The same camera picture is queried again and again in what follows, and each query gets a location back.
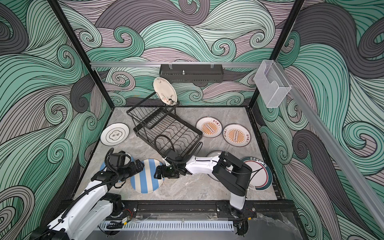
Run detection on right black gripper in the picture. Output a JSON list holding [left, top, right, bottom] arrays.
[[150, 164, 179, 180]]

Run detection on blue striped plate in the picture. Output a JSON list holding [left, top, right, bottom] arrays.
[[130, 159, 164, 194], [99, 152, 136, 184]]

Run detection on cream floral plate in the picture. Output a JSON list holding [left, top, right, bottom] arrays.
[[153, 77, 178, 106]]

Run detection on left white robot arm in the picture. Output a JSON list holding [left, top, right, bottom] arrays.
[[30, 160, 145, 240]]

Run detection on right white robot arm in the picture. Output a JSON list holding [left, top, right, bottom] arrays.
[[154, 149, 253, 211]]

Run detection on black dish rack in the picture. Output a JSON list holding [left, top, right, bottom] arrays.
[[126, 92, 203, 157]]

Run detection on white plate red characters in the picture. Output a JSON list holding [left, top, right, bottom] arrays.
[[207, 151, 222, 182]]

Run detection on left sunburst pattern plate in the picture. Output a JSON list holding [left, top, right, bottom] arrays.
[[196, 117, 223, 138]]

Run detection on sunburst pattern plate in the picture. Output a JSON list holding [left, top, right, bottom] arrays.
[[223, 124, 252, 147], [196, 117, 223, 138]]

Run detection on right sunburst pattern plate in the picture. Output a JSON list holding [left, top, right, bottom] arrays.
[[223, 124, 252, 147]]

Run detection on white plate teal red rim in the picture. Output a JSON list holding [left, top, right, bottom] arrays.
[[241, 157, 273, 191]]

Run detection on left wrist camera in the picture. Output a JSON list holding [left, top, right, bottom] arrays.
[[107, 151, 127, 169]]

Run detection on white plate green ring motif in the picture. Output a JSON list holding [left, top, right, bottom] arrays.
[[100, 123, 130, 146]]

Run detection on white slotted cable duct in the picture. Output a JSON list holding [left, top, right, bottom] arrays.
[[115, 220, 235, 232]]

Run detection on black hanging wall tray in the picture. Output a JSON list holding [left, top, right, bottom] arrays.
[[159, 65, 224, 83]]

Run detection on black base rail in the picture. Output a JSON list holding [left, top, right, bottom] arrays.
[[107, 200, 296, 221]]

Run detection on aluminium rail back wall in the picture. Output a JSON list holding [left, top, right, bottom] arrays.
[[90, 61, 261, 69]]

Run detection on aluminium rail wall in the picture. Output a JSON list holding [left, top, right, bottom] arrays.
[[276, 63, 384, 230], [90, 61, 261, 69]]

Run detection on clear plastic wall bin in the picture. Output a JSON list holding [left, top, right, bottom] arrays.
[[254, 60, 292, 108]]

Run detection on black corner frame post left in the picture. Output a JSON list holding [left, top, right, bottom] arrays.
[[47, 0, 115, 111]]

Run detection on black corner frame post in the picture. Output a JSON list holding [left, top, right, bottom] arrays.
[[249, 1, 304, 109], [47, 0, 115, 111]]

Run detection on aluminium rail right wall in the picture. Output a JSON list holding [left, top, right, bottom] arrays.
[[276, 63, 384, 230]]

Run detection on black corner frame post right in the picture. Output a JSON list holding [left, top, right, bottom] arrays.
[[249, 1, 304, 109]]

